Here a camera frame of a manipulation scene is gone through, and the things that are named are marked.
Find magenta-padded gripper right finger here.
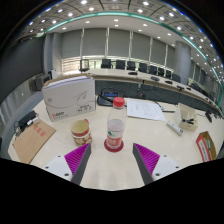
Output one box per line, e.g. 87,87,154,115
131,142,183,186

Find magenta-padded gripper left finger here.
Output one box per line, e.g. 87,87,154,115
41,143,92,186

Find clear red-capped water bottle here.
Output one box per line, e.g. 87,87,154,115
105,96,127,151

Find red and cream mug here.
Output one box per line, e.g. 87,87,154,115
69,118,94,148

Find flat round red coaster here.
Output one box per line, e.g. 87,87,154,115
103,138,125,154

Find white power strip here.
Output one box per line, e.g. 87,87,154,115
166,120,185,137

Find brown paper envelope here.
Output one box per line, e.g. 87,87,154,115
12,119,57,165

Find white printed paper sheet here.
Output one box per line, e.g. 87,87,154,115
126,98,167,123

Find white power adapter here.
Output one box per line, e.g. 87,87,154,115
26,116,41,126

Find small open white box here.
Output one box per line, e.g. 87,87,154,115
175,102,200,132

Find white paper carton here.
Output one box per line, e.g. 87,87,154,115
41,74,97,123

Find black flat device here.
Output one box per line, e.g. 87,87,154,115
17,109,38,130

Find long curved conference desk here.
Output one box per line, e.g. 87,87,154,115
87,68,224,118

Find grey box monitor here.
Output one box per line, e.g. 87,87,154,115
34,73,52,92

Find black mesh swivel chair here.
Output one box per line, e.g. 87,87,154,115
79,58,91,73

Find row of black office chairs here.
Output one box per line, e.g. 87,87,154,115
99,58,183,84

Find ceiling lights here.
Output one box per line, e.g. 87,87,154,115
28,0,224,88

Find tangled black cable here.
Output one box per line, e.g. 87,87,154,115
12,119,24,137

